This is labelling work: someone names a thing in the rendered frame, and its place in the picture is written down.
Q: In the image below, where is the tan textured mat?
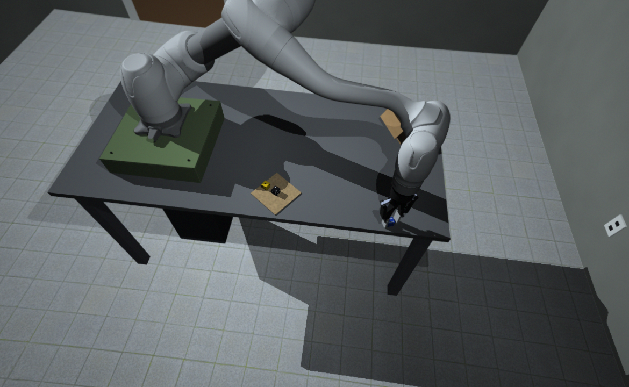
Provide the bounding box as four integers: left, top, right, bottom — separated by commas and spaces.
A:
251, 173, 301, 215

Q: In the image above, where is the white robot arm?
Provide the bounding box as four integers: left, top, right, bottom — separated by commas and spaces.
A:
120, 0, 451, 196

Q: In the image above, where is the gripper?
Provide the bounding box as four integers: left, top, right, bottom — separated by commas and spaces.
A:
380, 186, 419, 228

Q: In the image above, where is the open brown cardboard box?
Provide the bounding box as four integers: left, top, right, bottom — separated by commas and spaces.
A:
380, 109, 406, 145

